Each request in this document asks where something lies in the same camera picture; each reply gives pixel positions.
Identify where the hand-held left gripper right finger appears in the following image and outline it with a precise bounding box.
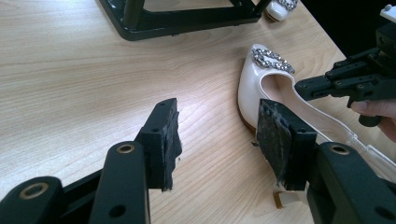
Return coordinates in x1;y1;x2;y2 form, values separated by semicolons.
251;98;318;192

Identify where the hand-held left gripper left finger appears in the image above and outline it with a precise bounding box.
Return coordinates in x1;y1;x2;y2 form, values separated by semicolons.
134;97;183;192

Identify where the white rhinestone slingback heel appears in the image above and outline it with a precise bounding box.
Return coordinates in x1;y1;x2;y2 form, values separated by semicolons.
237;43;396;210
265;0;301;22

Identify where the red and black shoe rack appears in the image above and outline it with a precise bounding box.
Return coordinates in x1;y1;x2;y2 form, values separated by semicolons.
98;0;272;42

